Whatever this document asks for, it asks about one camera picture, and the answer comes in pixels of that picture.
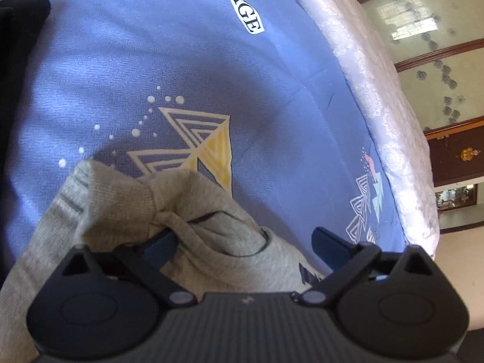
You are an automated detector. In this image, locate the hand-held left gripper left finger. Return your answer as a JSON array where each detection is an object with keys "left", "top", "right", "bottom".
[{"left": 60, "top": 230, "right": 198, "bottom": 308}]

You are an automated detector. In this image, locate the dark wooden door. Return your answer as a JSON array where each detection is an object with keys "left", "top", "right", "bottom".
[{"left": 423, "top": 117, "right": 484, "bottom": 188}]

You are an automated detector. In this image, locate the black cloth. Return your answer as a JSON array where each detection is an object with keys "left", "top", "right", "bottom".
[{"left": 0, "top": 0, "right": 52, "bottom": 131}]

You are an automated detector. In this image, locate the wooden wardrobe with glass doors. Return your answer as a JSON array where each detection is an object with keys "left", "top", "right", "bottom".
[{"left": 336, "top": 0, "right": 484, "bottom": 134}]

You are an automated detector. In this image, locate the blue printed bedsheet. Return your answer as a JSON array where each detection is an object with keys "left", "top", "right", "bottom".
[{"left": 0, "top": 0, "right": 408, "bottom": 277}]

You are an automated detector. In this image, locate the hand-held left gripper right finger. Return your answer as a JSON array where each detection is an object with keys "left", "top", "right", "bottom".
[{"left": 302, "top": 227, "right": 436, "bottom": 308}]

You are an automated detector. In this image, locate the glass display cabinet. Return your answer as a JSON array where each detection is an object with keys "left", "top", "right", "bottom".
[{"left": 434, "top": 183, "right": 479, "bottom": 212}]

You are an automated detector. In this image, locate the lilac patterned quilt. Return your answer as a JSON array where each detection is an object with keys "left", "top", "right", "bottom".
[{"left": 274, "top": 0, "right": 441, "bottom": 260}]

